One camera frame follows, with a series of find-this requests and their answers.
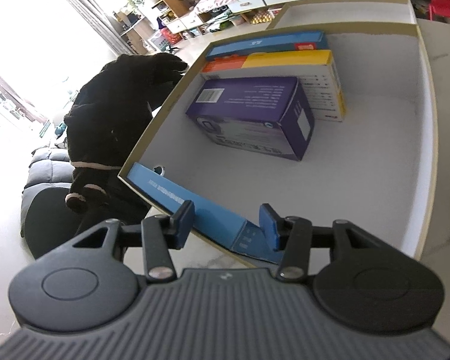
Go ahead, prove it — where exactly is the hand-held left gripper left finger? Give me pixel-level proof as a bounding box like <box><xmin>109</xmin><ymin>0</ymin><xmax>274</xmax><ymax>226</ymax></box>
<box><xmin>60</xmin><ymin>200</ymin><xmax>195</xmax><ymax>282</ymax></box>

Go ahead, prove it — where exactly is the black fleece jacket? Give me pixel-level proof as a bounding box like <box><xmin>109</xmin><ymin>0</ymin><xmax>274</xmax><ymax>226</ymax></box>
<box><xmin>64</xmin><ymin>53</ymin><xmax>190</xmax><ymax>241</ymax></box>

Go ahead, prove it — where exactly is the wooden cabinet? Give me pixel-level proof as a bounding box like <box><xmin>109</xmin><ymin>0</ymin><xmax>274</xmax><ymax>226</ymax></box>
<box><xmin>161</xmin><ymin>0</ymin><xmax>196</xmax><ymax>17</ymax></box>

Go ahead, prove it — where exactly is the orange yellow medicine box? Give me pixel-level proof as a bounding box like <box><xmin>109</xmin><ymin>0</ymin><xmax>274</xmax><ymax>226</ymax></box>
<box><xmin>202</xmin><ymin>50</ymin><xmax>347</xmax><ymax>122</ymax></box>

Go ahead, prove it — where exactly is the tan cardboard box lid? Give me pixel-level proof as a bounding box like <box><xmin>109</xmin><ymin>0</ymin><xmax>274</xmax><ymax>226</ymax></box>
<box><xmin>264</xmin><ymin>0</ymin><xmax>419</xmax><ymax>31</ymax></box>

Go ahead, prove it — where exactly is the tan cardboard box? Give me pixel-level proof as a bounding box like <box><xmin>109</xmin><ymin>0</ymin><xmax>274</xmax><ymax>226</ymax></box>
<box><xmin>117</xmin><ymin>20</ymin><xmax>441</xmax><ymax>265</ymax></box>

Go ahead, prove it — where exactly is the long blue medicine box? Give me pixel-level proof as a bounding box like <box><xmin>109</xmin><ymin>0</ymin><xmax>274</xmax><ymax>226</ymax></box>
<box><xmin>205</xmin><ymin>31</ymin><xmax>329</xmax><ymax>61</ymax></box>

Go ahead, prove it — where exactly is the purple medicine box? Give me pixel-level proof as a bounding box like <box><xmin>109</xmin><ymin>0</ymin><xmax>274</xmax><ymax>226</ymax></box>
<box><xmin>185</xmin><ymin>76</ymin><xmax>316</xmax><ymax>162</ymax></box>

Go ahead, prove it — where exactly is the white TV cabinet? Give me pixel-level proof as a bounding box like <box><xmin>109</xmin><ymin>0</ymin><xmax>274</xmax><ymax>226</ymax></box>
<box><xmin>165</xmin><ymin>0</ymin><xmax>308</xmax><ymax>34</ymax></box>

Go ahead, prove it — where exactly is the grey sofa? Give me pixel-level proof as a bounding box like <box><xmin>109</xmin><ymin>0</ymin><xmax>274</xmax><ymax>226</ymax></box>
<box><xmin>24</xmin><ymin>146</ymin><xmax>74</xmax><ymax>192</ymax></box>

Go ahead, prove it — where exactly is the pink blanket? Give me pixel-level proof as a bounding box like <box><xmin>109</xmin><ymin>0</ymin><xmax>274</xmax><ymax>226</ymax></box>
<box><xmin>193</xmin><ymin>0</ymin><xmax>241</xmax><ymax>14</ymax></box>

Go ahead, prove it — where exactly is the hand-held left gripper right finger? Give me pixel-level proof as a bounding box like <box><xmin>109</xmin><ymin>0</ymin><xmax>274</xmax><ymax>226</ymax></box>
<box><xmin>259</xmin><ymin>202</ymin><xmax>392</xmax><ymax>282</ymax></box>

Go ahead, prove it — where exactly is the black dining chair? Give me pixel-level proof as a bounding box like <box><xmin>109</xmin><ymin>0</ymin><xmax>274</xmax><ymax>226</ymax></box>
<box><xmin>20</xmin><ymin>187</ymin><xmax>98</xmax><ymax>259</ymax></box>

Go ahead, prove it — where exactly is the grey curtain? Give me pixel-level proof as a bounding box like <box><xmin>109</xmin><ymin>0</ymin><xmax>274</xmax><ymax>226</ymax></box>
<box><xmin>65</xmin><ymin>0</ymin><xmax>136</xmax><ymax>57</ymax></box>

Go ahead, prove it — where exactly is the wooden computer desk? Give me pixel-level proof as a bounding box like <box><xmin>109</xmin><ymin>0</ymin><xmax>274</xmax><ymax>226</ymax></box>
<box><xmin>116</xmin><ymin>11</ymin><xmax>154</xmax><ymax>53</ymax></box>

